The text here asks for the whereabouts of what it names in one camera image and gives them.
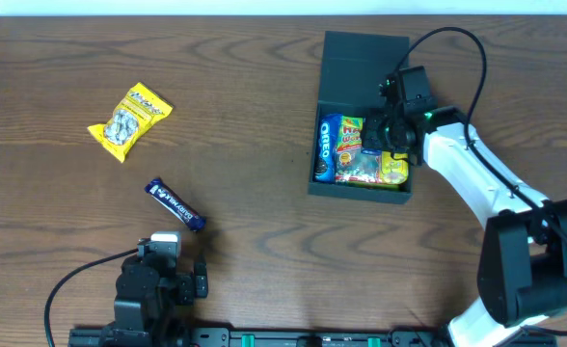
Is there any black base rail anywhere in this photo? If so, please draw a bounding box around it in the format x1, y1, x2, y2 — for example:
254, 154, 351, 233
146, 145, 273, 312
67, 326, 557, 347

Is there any Haribo worms candy bag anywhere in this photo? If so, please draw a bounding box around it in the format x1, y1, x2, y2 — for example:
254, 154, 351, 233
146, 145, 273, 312
335, 116, 386, 185

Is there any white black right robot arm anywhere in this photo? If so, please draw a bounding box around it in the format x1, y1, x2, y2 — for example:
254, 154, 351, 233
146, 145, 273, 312
362, 67, 567, 346

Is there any dark green box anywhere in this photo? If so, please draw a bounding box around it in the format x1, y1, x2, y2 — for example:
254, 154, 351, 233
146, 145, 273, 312
308, 31, 413, 204

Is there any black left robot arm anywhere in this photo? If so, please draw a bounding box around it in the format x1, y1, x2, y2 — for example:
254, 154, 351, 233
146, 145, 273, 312
98, 238, 208, 347

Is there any blue Dairy Milk chocolate bar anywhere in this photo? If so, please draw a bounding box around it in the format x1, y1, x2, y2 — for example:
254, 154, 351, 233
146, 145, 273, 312
145, 177, 206, 232

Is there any yellow snack bag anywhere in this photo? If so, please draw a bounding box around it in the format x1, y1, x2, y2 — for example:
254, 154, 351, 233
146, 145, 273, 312
88, 82, 174, 163

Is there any blue Oreo cookie pack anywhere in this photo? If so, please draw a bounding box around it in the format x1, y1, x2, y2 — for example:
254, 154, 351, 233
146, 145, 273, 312
313, 114, 342, 183

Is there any yellow Mentos bottle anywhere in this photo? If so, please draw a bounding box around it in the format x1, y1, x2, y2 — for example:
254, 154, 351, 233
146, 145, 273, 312
379, 151, 409, 185

